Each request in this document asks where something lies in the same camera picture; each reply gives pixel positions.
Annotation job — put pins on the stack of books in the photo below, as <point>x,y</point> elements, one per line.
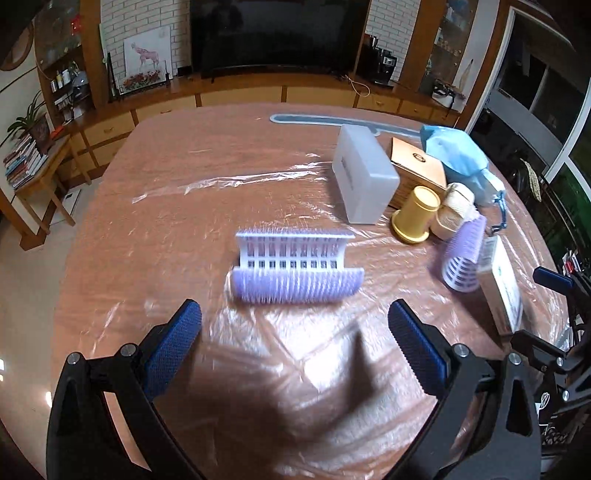
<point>23,162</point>

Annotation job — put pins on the potted green plant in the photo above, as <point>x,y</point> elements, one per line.
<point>33,123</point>

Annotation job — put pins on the translucent white plastic box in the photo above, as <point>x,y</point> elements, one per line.
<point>366,177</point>

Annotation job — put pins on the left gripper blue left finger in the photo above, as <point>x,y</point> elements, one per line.
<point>82,439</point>

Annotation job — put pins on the small wooden side table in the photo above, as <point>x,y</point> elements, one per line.
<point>30,210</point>

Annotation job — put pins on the black flat screen television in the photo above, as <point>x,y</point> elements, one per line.
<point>302,36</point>

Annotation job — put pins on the brown cardboard box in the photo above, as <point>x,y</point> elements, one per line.
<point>415,168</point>

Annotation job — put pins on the blue white drawstring bag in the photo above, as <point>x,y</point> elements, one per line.
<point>464,162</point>

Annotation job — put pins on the black coffee machine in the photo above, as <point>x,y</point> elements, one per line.
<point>376,64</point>

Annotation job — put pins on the grey table cable slot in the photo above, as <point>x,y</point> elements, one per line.
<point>377,128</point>

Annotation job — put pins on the giraffe picture on stand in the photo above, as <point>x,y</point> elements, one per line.
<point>147,60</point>

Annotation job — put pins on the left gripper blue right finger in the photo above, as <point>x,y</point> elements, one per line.
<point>484,424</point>

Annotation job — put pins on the yellow plastic cup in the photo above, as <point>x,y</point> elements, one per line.
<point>412,221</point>

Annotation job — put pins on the white medicine box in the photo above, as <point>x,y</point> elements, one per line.
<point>499,285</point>

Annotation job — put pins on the round wall plaque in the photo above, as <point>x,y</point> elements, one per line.
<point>20,49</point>

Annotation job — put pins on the wooden tv cabinet with drawers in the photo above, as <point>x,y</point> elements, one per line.
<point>98,134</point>

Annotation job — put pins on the purple hair roller comb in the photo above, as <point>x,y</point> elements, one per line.
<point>293,266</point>

